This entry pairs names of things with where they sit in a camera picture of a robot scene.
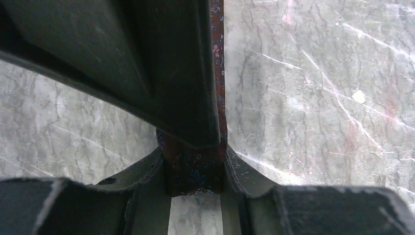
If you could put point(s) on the dark brown floral tie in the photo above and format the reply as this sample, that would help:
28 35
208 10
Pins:
189 170

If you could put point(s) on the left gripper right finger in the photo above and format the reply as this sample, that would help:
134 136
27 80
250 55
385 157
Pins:
247 203

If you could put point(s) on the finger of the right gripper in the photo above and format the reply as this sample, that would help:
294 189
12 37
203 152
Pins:
151 58

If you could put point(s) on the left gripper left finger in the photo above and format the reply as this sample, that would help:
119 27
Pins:
147 204

